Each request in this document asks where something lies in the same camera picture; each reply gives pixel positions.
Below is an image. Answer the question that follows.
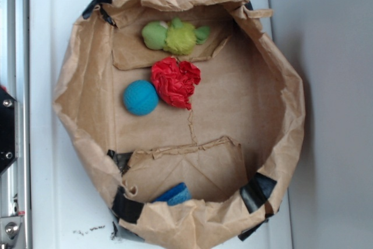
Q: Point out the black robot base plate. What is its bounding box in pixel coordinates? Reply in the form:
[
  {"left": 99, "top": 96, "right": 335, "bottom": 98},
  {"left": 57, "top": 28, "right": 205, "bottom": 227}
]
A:
[{"left": 0, "top": 86, "right": 16, "bottom": 175}]

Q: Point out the red paper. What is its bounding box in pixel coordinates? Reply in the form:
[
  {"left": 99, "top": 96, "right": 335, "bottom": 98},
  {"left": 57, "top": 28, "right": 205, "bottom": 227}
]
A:
[{"left": 150, "top": 57, "right": 201, "bottom": 110}]

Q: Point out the metal rail frame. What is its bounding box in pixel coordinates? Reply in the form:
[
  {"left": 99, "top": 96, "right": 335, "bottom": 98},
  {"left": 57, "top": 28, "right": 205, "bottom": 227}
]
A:
[{"left": 1, "top": 0, "right": 32, "bottom": 248}]

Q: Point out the blue sponge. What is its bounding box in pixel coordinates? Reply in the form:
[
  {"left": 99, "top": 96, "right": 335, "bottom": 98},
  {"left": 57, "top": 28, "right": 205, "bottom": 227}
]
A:
[{"left": 153, "top": 183, "right": 192, "bottom": 206}]

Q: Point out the brown paper bag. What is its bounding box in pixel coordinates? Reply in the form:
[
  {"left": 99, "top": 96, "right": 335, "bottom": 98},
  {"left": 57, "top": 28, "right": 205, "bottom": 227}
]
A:
[{"left": 53, "top": 0, "right": 305, "bottom": 248}]

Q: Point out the blue ball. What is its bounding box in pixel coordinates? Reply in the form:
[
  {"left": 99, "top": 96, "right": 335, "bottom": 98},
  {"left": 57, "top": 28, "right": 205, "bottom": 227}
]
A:
[{"left": 123, "top": 80, "right": 159, "bottom": 116}]

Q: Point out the green plush toy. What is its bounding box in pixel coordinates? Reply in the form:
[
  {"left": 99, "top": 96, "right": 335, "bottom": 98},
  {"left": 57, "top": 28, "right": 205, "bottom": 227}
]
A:
[{"left": 141, "top": 17, "right": 210, "bottom": 55}]

